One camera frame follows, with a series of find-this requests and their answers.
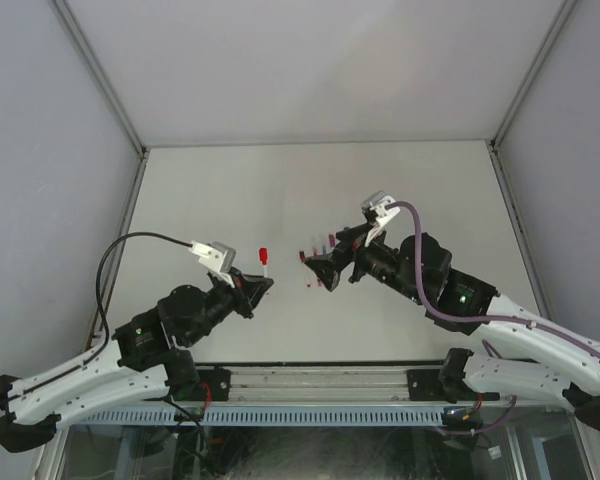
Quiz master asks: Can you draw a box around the aluminium rail frame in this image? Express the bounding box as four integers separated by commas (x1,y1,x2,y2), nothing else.
54,362,596,404

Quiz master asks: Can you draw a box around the red pen cap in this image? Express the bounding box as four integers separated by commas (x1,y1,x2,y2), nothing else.
258,247,268,266

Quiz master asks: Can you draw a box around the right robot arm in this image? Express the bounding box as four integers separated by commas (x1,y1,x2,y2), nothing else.
303,224,600,431

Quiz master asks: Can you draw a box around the thin white red pen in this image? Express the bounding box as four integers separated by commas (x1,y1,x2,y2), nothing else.
298,250,312,288

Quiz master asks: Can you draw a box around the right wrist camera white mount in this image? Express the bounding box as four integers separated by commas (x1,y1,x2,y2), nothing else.
361,191,400,247

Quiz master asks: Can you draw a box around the perforated blue cable tray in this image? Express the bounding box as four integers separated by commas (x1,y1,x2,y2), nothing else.
80,405,446,427

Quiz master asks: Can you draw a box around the black cable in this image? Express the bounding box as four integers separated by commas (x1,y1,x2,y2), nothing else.
0,230,194,424

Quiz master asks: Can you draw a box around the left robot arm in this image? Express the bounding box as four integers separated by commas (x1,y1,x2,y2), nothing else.
0,270,274,453

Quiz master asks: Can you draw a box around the thin red refill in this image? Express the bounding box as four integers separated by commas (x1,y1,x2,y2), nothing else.
262,263,269,295

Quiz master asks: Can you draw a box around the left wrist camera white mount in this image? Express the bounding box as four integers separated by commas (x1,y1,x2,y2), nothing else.
188,242,236,288

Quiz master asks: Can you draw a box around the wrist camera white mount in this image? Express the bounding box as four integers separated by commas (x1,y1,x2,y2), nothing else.
361,191,400,247
188,242,236,288

